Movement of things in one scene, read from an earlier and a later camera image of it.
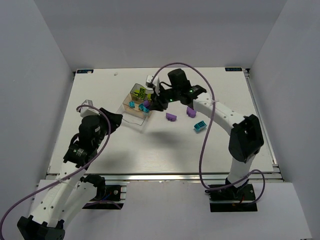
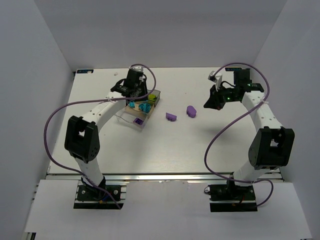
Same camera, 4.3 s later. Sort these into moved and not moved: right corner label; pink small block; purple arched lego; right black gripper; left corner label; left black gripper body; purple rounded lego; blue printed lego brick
Moved: left black gripper body; right black gripper; blue printed lego brick; pink small block
Not moved: left corner label; purple arched lego; purple rounded lego; right corner label
